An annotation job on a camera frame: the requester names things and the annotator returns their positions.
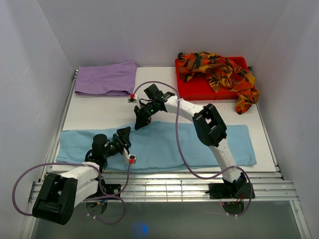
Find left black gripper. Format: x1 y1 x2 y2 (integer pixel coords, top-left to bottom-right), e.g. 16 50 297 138
103 126 131 159

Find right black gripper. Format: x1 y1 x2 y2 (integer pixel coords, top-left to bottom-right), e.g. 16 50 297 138
134 101 158 130

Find light blue trousers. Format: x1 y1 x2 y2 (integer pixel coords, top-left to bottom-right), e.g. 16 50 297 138
56 121 257 173

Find orange camouflage trousers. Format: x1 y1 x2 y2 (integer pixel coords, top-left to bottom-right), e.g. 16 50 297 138
177 52 260 115

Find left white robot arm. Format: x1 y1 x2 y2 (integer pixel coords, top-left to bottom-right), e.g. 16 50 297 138
32 126 136 225

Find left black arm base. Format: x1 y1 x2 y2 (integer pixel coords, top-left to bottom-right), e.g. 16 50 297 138
85 184 121 216

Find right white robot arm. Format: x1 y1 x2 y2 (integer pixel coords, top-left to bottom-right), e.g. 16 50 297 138
128 81 253 198

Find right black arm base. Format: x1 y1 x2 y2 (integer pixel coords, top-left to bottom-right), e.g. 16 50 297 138
205 182 255 217

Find folded purple trousers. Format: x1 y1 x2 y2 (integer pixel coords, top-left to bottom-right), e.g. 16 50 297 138
74 61 137 97

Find red plastic tray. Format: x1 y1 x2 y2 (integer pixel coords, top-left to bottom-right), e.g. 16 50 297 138
175 59 239 101

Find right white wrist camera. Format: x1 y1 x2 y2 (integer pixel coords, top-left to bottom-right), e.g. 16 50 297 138
128 93 138 104

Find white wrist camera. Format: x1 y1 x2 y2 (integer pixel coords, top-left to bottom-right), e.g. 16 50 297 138
128 93 138 104
123 148 137 165

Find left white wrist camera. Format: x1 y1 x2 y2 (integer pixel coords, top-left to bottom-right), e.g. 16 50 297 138
123 148 137 165

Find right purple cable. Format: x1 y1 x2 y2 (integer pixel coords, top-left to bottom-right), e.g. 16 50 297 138
133 81 253 218

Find purple cable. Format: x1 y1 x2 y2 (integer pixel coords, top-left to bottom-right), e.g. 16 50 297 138
12 159 132 226
133 81 253 218

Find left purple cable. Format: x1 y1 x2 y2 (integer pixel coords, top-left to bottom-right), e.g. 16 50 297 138
12 159 132 226

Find aluminium rail frame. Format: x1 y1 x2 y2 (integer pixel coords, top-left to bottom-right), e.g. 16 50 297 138
20 67 312 239

